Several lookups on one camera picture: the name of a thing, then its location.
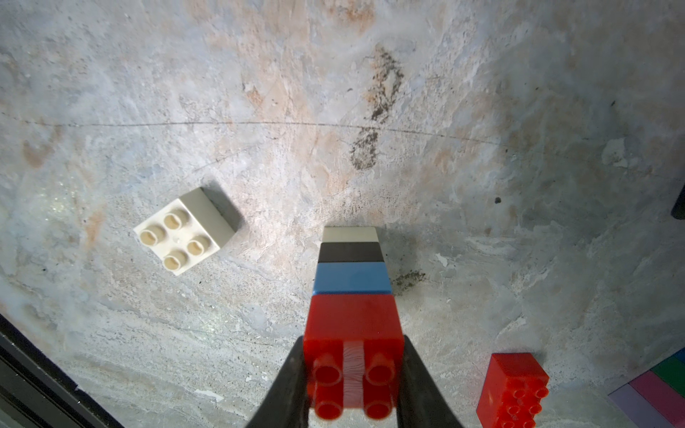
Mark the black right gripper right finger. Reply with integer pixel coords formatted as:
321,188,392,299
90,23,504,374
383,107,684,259
397,335,463,428

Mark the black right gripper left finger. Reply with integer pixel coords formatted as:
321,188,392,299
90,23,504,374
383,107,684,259
246,336,310,428

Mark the red square lego brick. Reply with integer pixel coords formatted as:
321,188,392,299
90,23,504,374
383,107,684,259
303,294,404,420

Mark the cream square lego brick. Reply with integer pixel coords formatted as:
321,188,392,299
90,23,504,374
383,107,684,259
134,187,235,276
322,226,379,243

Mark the lilac square lego brick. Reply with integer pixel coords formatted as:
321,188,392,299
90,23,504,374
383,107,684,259
608,383,674,428

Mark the magenta square lego brick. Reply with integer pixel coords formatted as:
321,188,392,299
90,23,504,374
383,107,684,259
630,371,685,427

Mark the light blue long lego brick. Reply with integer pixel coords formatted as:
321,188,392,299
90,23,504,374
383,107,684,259
313,262,392,295

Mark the black square lego brick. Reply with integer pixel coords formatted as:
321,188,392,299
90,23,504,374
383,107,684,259
319,242,385,263

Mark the green long lego brick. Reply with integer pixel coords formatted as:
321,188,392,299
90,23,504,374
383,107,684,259
651,356,685,397

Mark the dark blue square lego brick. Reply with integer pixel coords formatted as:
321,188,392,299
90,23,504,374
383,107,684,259
674,348,685,364

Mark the red long lego brick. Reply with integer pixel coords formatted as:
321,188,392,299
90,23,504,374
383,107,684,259
476,353,549,428

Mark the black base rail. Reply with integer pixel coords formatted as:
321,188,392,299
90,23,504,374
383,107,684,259
1,317,122,428

